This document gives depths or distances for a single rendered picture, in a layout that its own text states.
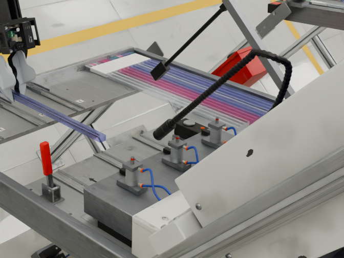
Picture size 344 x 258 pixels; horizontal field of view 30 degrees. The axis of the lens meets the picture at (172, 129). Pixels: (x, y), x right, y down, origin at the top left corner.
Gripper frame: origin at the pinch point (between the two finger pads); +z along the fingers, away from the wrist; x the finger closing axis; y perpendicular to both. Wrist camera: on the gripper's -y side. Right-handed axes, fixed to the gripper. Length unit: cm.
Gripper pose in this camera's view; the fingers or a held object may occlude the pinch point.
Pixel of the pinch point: (13, 93)
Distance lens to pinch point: 126.9
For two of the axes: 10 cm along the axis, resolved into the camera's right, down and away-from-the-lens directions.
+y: 7.3, 0.9, -6.8
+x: 6.7, -3.0, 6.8
